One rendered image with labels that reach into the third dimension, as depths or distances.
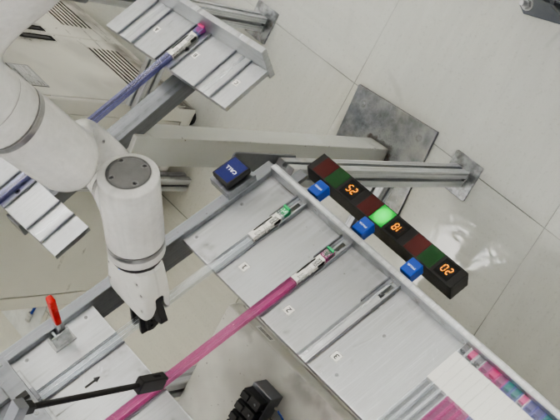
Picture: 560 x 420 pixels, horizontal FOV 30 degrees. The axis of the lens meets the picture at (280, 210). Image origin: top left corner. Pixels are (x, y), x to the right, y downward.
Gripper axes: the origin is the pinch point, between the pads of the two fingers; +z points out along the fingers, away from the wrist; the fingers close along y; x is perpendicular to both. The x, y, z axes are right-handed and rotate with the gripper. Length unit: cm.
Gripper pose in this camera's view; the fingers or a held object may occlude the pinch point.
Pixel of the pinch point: (144, 316)
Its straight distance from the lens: 163.7
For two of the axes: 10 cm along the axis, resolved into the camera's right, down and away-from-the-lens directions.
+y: 6.4, 5.8, -5.1
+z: -0.3, 6.8, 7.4
